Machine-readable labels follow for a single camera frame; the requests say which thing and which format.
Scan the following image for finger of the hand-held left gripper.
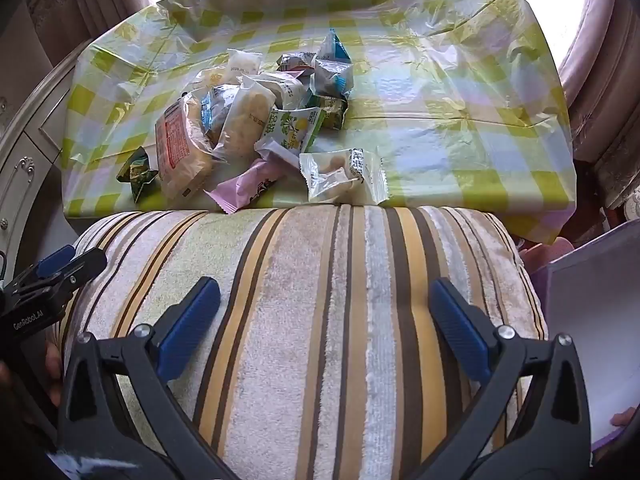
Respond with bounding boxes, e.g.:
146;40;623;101
20;249;108;307
10;245;76;286

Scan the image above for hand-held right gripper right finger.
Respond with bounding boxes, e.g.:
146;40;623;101
427;276;593;480

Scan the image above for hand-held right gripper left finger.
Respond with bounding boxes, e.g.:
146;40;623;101
57;275;223;480

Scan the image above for white storage box purple rim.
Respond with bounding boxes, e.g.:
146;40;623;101
530;220;640;461

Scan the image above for blue edged clear snack packet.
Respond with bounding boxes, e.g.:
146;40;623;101
200;84;241;133

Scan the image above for green white snack packet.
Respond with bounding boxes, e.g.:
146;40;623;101
260;105;323;153

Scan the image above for clear yellow bun packet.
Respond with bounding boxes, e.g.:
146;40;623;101
192;67;231;96

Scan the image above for dark green snack packet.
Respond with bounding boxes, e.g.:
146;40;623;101
317;95;349;131
116;146;160;204

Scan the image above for white cake packet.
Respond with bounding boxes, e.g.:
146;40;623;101
260;71;308;111

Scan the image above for clear blue corner snack packet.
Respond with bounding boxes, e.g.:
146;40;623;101
309;59;356;98

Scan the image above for person's left hand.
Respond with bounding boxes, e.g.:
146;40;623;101
44;337;65;408

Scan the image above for white carved cabinet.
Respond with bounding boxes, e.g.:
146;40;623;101
0;40;96;271

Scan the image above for pink cloth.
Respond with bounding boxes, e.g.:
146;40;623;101
520;237;576;273

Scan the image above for striped towel blanket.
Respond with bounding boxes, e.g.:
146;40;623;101
55;204;548;480

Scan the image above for pink snack packet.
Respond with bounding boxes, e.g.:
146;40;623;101
206;157;286;216

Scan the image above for orange label bread packet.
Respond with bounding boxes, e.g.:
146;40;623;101
154;94;221;200

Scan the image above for white purple snack packet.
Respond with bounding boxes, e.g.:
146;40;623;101
254;140;306;181

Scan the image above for clear round pastry packet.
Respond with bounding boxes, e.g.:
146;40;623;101
299;147;388;206

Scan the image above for green checked plastic tablecloth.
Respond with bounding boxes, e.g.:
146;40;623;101
60;0;576;248

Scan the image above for long clear cracker packet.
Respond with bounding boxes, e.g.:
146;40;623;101
212;76;281;161

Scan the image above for white lace curtain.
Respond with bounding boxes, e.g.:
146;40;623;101
595;155;640;226

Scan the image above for brown patterned curtain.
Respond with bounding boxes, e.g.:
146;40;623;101
0;0;156;56
557;0;640;211

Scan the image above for small white snack packet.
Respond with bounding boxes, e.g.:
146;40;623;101
224;48;263;81

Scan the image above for grey snack packet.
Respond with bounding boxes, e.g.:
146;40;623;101
276;52;318;73

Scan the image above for blue triangular snack packet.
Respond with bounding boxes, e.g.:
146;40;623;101
314;29;353;63

